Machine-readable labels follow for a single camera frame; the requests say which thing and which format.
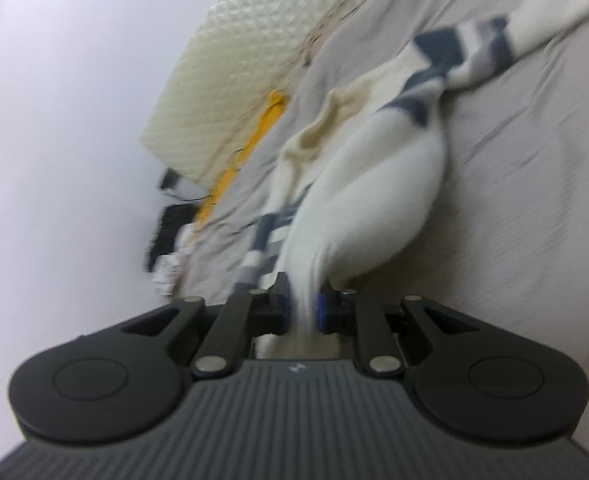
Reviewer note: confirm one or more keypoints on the black clothes pile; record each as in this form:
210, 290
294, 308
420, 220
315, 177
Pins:
167, 230

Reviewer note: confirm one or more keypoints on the white clothes pile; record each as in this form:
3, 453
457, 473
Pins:
167, 267

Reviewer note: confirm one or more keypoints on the grey wall socket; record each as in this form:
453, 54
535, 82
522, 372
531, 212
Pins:
170, 180

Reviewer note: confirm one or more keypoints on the cream quilted headboard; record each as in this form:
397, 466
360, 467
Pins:
234, 60

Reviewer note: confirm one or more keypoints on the grey bed cover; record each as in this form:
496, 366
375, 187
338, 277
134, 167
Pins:
524, 160

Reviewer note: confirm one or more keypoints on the yellow cloth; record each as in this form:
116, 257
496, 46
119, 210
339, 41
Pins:
264, 120

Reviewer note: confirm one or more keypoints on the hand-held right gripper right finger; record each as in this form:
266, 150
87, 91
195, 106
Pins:
322, 310

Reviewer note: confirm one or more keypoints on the white sweater with blue pattern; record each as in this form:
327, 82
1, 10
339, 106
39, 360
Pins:
374, 200

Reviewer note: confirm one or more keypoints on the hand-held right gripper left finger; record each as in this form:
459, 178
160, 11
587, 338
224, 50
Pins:
284, 305

